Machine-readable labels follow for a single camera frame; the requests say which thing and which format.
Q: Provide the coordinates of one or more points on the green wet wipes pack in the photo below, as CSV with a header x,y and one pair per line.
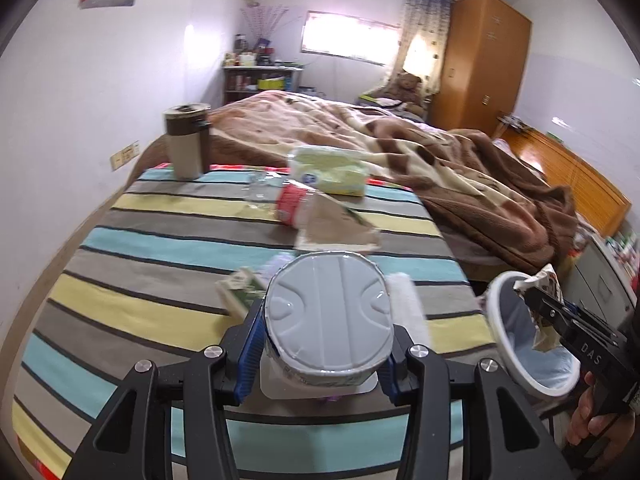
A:
x,y
330,170

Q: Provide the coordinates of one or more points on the grey foil lidded cup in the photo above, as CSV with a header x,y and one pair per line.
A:
x,y
325,310

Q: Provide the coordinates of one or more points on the brown teddy bear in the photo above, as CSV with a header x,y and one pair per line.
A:
x,y
406,87

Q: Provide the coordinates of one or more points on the decorative dry branches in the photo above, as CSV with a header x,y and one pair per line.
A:
x,y
262,22

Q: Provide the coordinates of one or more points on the cluttered shelf unit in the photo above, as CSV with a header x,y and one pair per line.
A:
x,y
260,77

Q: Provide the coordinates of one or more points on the patterned curtain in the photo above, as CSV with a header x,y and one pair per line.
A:
x,y
425,35

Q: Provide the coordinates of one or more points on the white round waste bin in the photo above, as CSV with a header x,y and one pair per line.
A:
x,y
505,340

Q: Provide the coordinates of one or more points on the wooden wardrobe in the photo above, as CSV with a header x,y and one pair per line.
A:
x,y
480,65

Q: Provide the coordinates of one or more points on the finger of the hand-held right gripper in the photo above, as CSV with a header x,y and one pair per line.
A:
x,y
545,305

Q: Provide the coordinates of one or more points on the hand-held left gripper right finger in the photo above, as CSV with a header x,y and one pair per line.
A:
x,y
389,380

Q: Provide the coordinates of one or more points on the red plaid cloth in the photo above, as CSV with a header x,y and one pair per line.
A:
x,y
240,166

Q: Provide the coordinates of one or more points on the bright window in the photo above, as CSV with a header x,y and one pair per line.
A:
x,y
350,37

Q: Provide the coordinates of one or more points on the group of medicine boxes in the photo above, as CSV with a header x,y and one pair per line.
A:
x,y
625,247

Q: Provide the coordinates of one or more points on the peach patterned quilt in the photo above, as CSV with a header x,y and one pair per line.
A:
x,y
280,115

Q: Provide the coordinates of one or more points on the clear plastic bin liner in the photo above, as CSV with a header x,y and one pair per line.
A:
x,y
550,375

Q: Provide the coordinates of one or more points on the wall power socket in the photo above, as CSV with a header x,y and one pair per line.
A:
x,y
124,156

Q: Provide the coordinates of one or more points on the grey drawer cabinet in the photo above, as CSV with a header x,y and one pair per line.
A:
x,y
600,280

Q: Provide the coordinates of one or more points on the printed wrapper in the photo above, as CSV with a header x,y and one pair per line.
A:
x,y
537,277

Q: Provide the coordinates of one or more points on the brown beige thermos mug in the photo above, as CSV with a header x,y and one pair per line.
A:
x,y
185,150

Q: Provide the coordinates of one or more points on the brown paper carton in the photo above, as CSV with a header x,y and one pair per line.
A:
x,y
330,225

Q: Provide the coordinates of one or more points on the brown cream fleece blanket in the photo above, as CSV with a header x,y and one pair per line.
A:
x,y
475,185

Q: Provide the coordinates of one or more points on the white crumpled tissue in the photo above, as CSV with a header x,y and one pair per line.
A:
x,y
407,305

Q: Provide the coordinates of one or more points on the person's right hand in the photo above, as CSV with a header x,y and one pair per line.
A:
x,y
585,425

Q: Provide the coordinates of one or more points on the small green white carton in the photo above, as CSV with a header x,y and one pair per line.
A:
x,y
240,287

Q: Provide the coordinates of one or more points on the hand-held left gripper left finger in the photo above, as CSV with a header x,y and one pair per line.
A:
x,y
250,355

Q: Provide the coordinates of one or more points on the wooden bed headboard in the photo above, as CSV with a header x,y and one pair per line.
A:
x,y
575,175

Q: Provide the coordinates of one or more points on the clear bottle with red label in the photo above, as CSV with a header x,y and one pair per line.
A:
x,y
292,202

